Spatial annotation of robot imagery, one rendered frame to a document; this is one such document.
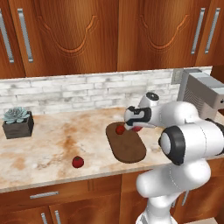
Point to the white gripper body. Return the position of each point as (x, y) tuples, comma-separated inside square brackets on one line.
[(129, 115)]

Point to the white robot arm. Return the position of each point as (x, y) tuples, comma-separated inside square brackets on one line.
[(186, 140)]

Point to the red bell pepper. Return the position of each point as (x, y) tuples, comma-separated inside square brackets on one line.
[(137, 129)]

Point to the brown wooden cutting board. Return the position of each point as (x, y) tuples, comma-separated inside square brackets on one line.
[(128, 145)]

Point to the red tomato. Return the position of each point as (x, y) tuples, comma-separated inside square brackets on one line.
[(78, 162)]

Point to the small red round vegetable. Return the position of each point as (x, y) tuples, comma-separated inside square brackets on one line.
[(119, 130)]

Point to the grey countertop appliance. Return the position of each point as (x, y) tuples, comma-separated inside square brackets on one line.
[(201, 90)]

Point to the carved wooden upper cupboard door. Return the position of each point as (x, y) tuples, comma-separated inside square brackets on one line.
[(157, 35), (73, 35)]

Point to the wooden lower cupboard door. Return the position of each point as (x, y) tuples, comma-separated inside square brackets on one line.
[(90, 208), (20, 217), (129, 208), (201, 201)]

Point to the wooden drawer front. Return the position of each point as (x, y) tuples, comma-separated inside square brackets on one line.
[(73, 191)]

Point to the succulent in dark wooden pot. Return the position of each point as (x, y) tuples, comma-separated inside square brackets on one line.
[(18, 125)]

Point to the grey wall outlet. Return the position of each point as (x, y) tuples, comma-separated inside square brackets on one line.
[(176, 76)]

